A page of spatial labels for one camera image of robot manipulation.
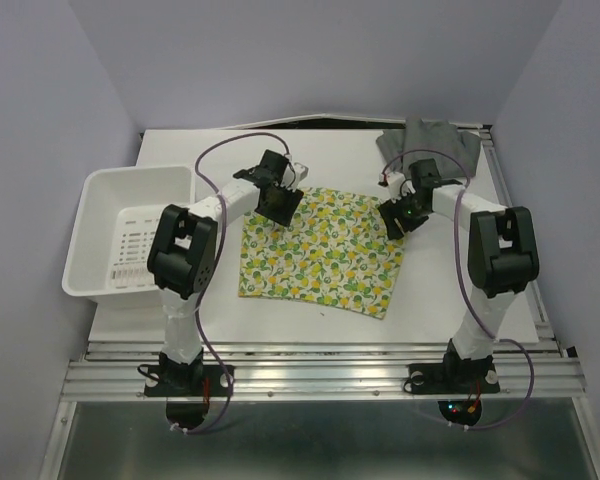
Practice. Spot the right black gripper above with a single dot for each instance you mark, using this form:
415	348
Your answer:
389	211

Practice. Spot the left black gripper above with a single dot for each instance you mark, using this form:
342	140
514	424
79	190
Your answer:
284	215

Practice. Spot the yellow floral skirt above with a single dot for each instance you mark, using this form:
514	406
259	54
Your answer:
336	252

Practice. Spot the grey pleated skirt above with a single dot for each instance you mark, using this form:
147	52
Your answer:
455	151

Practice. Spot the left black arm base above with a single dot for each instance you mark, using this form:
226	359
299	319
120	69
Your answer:
197	395

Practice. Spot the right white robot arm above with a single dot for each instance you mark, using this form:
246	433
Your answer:
495	251

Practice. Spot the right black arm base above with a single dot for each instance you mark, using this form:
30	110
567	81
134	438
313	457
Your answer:
460	392

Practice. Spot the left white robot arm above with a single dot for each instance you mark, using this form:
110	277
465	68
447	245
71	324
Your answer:
183	254

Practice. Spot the white plastic bin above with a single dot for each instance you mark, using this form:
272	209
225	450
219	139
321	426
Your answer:
116	220

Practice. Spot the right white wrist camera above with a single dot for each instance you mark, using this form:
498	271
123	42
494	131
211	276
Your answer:
396	184

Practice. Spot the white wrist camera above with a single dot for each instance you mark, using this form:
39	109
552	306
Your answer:
294	174
396	184

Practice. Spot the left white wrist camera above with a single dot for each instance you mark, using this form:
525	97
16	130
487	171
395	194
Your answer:
294	174

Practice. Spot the aluminium mounting rail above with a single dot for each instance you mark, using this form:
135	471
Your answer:
319	372

